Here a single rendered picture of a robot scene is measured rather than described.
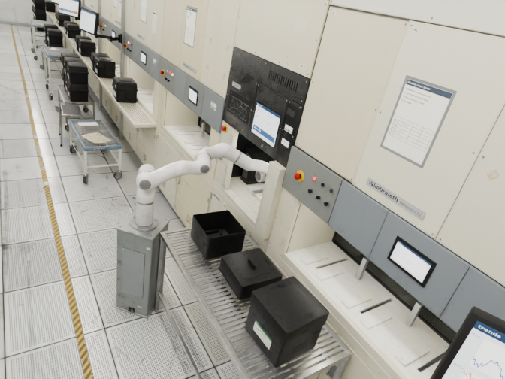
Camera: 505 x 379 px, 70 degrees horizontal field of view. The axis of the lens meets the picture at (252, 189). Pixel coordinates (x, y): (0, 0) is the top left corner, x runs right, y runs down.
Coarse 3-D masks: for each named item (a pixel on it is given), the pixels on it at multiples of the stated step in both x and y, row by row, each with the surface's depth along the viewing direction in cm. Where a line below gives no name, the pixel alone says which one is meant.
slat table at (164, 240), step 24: (168, 240) 243; (192, 264) 227; (216, 264) 231; (192, 288) 209; (216, 288) 212; (168, 312) 257; (240, 312) 200; (240, 336) 186; (336, 336) 197; (192, 360) 227; (240, 360) 173; (264, 360) 177; (312, 360) 181; (336, 360) 183
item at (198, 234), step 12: (204, 216) 250; (216, 216) 256; (228, 216) 258; (192, 228) 246; (204, 228) 256; (216, 228) 261; (228, 228) 260; (240, 228) 244; (204, 240) 230; (216, 240) 229; (228, 240) 234; (240, 240) 240; (204, 252) 232; (216, 252) 234; (228, 252) 240
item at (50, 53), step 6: (48, 48) 659; (60, 48) 676; (66, 48) 686; (48, 54) 618; (54, 54) 627; (60, 54) 634; (48, 60) 621; (48, 66) 626; (48, 78) 696; (48, 84) 664
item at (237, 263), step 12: (240, 252) 230; (252, 252) 232; (228, 264) 218; (240, 264) 220; (252, 264) 218; (264, 264) 224; (228, 276) 217; (240, 276) 210; (252, 276) 212; (264, 276) 214; (276, 276) 216; (240, 288) 205; (252, 288) 208
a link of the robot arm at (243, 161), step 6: (240, 156) 239; (246, 156) 243; (234, 162) 241; (240, 162) 240; (246, 162) 241; (252, 162) 243; (258, 162) 243; (264, 162) 243; (246, 168) 244; (252, 168) 243; (258, 168) 241; (264, 168) 241
